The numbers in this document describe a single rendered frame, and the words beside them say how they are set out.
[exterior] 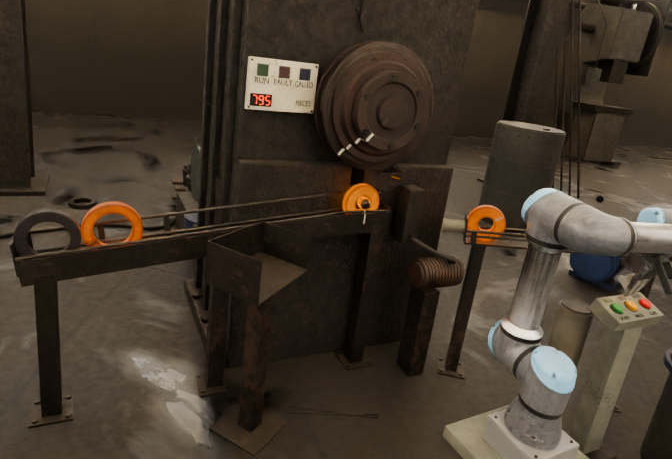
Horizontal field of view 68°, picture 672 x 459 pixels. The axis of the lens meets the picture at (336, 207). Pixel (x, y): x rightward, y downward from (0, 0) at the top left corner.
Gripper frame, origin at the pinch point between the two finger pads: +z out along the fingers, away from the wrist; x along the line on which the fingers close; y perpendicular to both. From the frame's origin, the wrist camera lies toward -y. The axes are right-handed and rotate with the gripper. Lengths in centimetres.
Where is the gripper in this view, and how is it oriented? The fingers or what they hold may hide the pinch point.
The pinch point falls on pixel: (628, 295)
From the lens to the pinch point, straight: 191.1
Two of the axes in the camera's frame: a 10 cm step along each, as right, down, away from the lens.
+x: -9.0, 0.2, -4.4
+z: -2.7, 7.8, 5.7
